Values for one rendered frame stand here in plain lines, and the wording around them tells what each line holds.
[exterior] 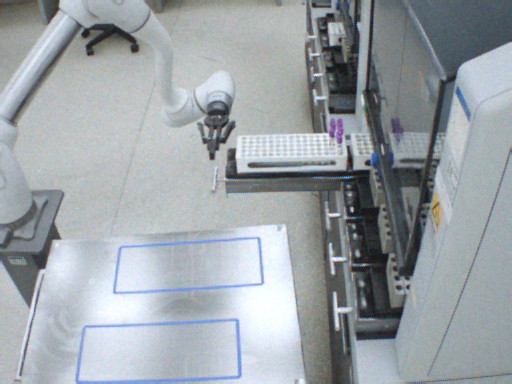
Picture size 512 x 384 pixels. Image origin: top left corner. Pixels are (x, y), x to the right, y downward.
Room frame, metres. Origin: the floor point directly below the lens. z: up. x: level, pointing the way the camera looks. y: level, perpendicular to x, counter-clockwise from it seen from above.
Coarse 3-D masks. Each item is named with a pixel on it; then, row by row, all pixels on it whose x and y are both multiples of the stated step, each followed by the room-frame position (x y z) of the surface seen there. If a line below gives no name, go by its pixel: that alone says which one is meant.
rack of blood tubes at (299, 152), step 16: (240, 144) 1.19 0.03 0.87; (256, 144) 1.19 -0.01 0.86; (272, 144) 1.18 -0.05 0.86; (288, 144) 1.17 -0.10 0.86; (304, 144) 1.17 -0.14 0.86; (320, 144) 1.17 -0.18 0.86; (240, 160) 1.13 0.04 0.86; (256, 160) 1.12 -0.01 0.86; (272, 160) 1.12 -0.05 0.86; (288, 160) 1.12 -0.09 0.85; (304, 160) 1.12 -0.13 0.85; (320, 160) 1.16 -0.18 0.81; (336, 160) 1.11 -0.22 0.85
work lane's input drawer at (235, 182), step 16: (240, 176) 1.12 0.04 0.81; (256, 176) 1.12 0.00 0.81; (272, 176) 1.11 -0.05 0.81; (288, 176) 1.11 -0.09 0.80; (304, 176) 1.11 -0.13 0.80; (320, 176) 1.10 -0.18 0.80; (336, 176) 1.10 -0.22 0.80; (352, 176) 1.09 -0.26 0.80; (240, 192) 1.11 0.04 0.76; (256, 192) 1.11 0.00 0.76
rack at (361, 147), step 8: (352, 136) 1.19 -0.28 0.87; (360, 136) 1.19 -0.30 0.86; (368, 136) 1.19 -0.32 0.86; (440, 136) 1.18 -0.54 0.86; (352, 144) 1.16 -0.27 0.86; (360, 144) 1.16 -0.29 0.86; (368, 144) 1.15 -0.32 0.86; (440, 144) 1.14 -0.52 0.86; (352, 152) 1.14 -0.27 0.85; (360, 152) 1.13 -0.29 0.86; (368, 152) 1.12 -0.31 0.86; (440, 152) 1.11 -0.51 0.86; (352, 160) 1.13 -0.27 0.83; (360, 160) 1.10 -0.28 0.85; (368, 160) 1.15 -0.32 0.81; (432, 160) 1.11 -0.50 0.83; (360, 168) 1.10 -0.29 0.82; (368, 168) 1.10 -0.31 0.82
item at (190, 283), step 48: (96, 240) 0.91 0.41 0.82; (144, 240) 0.90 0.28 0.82; (192, 240) 0.89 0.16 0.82; (240, 240) 0.88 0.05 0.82; (288, 240) 0.87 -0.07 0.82; (48, 288) 0.76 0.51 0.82; (96, 288) 0.76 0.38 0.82; (144, 288) 0.75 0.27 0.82; (192, 288) 0.74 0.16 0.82; (240, 288) 0.74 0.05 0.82; (288, 288) 0.73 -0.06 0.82; (48, 336) 0.63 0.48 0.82; (96, 336) 0.62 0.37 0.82; (144, 336) 0.62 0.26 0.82; (192, 336) 0.62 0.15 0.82; (240, 336) 0.61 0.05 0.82; (288, 336) 0.60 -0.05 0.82
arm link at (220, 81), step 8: (216, 72) 1.71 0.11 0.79; (224, 72) 1.70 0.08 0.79; (208, 80) 1.67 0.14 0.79; (216, 80) 1.64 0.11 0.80; (224, 80) 1.64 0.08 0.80; (232, 80) 1.68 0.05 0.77; (200, 88) 1.65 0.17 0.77; (208, 88) 1.62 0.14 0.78; (216, 88) 1.60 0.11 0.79; (224, 88) 1.60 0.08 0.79; (232, 88) 1.62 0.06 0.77; (200, 96) 1.62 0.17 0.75; (232, 96) 1.60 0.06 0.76; (200, 104) 1.60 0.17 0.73
